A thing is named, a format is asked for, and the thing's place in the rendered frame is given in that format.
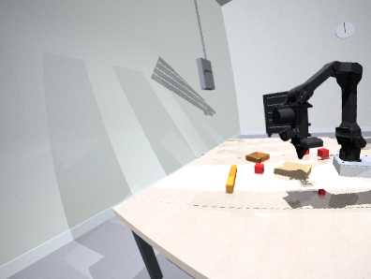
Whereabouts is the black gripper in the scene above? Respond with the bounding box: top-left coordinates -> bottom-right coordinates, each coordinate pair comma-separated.
289,121 -> 323,159

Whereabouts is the orange square block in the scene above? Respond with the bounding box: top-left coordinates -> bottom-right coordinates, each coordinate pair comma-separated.
245,151 -> 270,164

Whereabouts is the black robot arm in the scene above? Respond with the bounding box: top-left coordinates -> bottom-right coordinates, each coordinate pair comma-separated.
272,61 -> 366,162

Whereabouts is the orange rectangular bar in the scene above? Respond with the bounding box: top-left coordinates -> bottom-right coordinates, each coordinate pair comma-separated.
225,165 -> 237,193

